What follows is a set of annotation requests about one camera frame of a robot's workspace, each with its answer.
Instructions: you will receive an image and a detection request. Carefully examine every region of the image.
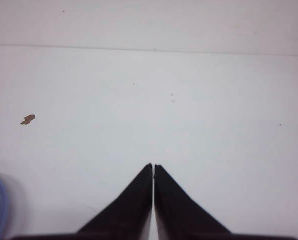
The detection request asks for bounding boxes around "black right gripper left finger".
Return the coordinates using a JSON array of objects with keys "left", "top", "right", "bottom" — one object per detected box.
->
[{"left": 78, "top": 163, "right": 153, "bottom": 235}]

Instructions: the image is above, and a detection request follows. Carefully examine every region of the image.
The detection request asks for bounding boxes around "small brown scrap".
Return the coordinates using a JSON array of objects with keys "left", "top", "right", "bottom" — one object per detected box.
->
[{"left": 20, "top": 114, "right": 35, "bottom": 125}]

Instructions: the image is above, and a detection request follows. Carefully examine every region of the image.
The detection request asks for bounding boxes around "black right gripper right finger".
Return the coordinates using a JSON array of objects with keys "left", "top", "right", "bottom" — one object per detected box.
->
[{"left": 154, "top": 164, "right": 231, "bottom": 235}]

